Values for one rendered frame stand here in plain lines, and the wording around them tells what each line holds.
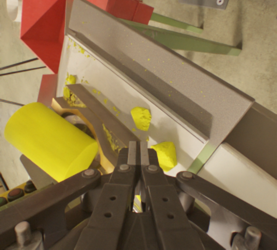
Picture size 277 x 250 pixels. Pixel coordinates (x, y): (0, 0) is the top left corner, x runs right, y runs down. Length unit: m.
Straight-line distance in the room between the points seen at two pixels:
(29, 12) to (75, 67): 0.88
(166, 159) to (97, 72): 0.17
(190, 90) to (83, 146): 0.14
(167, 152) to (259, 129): 0.11
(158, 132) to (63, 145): 0.12
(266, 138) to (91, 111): 0.22
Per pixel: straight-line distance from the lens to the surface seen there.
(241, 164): 0.22
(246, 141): 0.26
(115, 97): 0.29
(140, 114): 0.25
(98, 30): 0.32
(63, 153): 0.25
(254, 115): 0.25
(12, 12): 2.65
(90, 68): 0.33
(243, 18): 1.25
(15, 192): 0.46
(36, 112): 0.29
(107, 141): 0.27
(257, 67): 1.21
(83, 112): 0.29
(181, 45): 0.61
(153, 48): 0.25
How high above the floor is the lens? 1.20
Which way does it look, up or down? 48 degrees down
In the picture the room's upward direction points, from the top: 106 degrees counter-clockwise
